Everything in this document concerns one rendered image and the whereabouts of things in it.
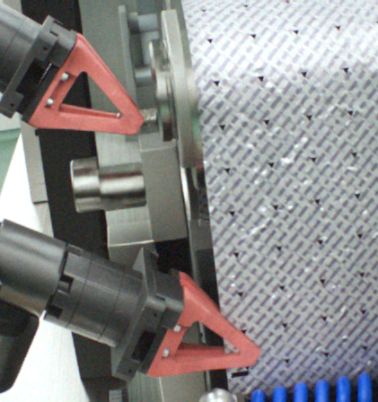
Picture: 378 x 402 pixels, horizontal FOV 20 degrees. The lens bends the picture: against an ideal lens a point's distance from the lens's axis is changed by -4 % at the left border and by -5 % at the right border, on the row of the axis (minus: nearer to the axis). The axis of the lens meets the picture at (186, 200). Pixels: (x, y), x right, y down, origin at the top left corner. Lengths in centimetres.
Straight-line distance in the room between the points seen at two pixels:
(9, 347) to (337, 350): 24
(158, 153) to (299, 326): 16
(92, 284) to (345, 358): 20
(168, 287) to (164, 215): 9
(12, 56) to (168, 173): 15
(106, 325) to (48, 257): 6
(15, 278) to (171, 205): 15
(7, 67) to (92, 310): 18
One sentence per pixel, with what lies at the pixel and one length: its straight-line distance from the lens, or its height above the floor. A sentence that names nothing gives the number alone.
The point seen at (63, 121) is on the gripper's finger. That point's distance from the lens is 75.
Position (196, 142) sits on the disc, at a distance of 71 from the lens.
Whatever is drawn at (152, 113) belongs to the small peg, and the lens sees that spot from 77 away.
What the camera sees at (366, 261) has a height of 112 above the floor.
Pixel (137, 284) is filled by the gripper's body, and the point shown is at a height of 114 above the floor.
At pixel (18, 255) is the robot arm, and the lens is 71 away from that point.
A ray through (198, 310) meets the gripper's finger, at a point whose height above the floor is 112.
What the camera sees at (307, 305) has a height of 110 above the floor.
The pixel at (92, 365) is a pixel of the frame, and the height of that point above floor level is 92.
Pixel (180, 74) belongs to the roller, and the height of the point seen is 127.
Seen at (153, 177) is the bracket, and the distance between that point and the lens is 80.
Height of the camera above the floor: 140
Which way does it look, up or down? 17 degrees down
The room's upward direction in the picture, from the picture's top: 7 degrees counter-clockwise
